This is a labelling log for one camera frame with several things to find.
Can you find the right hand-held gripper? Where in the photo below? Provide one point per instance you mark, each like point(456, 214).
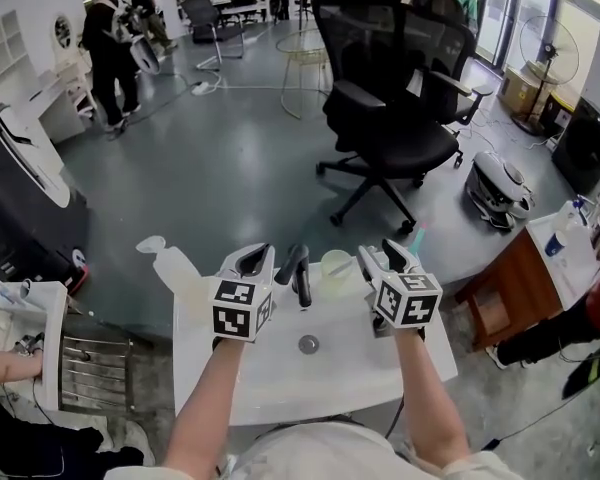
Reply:
point(405, 303)

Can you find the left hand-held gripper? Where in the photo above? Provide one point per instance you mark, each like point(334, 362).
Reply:
point(235, 313)

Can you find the grey rod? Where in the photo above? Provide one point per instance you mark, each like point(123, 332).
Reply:
point(341, 268)

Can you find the translucent plastic cup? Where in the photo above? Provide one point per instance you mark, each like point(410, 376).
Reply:
point(336, 278)

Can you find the person's left forearm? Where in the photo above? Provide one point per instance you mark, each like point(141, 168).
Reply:
point(205, 398)

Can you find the person's right forearm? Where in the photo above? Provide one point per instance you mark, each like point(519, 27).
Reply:
point(425, 393)

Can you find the blue paper cup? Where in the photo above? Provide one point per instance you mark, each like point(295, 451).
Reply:
point(556, 245)

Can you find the black faucet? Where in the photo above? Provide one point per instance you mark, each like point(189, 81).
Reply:
point(300, 275)

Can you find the white pump bottle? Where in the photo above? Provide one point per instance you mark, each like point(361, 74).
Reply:
point(172, 268)

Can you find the metal sink drain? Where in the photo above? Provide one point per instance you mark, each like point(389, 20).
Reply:
point(309, 344)

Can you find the wooden cabinet with white top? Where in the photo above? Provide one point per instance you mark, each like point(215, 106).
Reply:
point(510, 293)

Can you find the white sink basin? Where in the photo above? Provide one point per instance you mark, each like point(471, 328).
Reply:
point(340, 383)

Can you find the white floor cleaning appliance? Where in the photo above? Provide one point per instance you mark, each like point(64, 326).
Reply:
point(497, 188)

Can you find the black mesh office chair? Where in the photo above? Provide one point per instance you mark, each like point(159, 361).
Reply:
point(452, 53)
point(380, 118)

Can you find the white power strip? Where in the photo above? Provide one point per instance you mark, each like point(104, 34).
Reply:
point(200, 88)

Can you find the chrome towel rack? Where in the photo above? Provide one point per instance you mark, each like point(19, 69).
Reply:
point(97, 373)

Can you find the white plastic jug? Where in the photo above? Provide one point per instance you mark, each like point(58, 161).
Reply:
point(572, 223)

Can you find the person's light shirt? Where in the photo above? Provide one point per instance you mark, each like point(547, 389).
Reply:
point(320, 453)

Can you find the white neighbouring sink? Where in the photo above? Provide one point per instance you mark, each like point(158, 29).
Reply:
point(45, 328)

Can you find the cardboard box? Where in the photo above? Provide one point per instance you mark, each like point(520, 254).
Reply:
point(520, 90)

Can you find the black appliance with white panel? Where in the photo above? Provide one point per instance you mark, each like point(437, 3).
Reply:
point(20, 208)

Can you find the grey cantilever chair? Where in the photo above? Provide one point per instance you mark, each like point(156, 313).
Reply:
point(210, 23)

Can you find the black standing fan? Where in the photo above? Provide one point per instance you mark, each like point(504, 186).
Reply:
point(547, 53)

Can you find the teal hanging garment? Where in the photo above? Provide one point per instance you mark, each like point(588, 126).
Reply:
point(467, 3)

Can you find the white cubby shelf unit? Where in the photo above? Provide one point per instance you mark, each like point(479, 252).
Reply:
point(25, 58)

